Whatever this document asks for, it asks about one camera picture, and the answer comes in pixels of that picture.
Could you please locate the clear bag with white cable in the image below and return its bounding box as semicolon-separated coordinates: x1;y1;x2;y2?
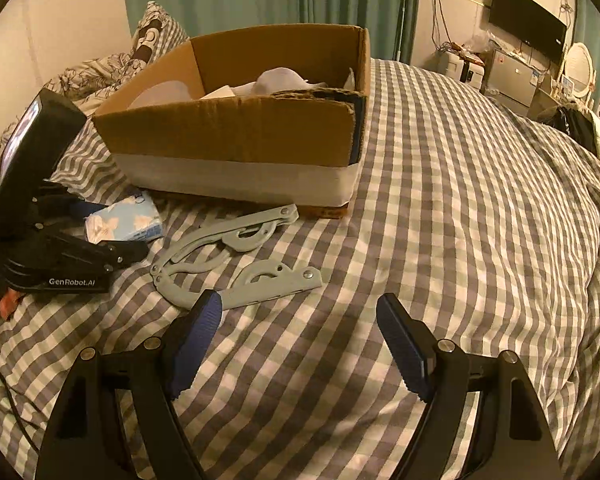
128;80;193;110

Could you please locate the white sock with blue cuff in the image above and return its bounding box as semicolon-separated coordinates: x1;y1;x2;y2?
230;67;326;98

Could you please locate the person's left hand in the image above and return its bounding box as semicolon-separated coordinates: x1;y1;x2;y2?
0;288;24;320

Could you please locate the blue tissue packet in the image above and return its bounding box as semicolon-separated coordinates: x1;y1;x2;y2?
85;192;163;244

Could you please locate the grey folding hanger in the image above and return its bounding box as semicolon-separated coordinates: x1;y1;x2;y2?
150;204;324;310

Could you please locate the floral white duvet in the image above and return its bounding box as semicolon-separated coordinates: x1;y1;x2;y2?
0;52;142;172

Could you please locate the patterned pillow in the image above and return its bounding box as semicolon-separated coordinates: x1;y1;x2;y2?
131;1;188;64

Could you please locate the green checked bed sheet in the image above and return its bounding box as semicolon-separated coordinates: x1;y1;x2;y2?
0;60;600;479

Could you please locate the brown cardboard box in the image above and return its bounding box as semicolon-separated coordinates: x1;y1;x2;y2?
93;24;370;209

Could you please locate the black bag on chair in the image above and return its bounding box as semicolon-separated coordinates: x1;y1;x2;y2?
536;105;600;161

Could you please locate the small silver fridge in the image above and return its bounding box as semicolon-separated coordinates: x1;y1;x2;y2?
481;51;538;116

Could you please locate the white suitcase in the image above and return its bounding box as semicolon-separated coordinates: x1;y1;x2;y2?
437;50;486;90

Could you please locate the oval white vanity mirror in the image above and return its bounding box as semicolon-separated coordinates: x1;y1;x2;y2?
562;42;596;100

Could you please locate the black wall television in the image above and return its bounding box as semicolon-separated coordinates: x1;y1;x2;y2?
489;0;567;64

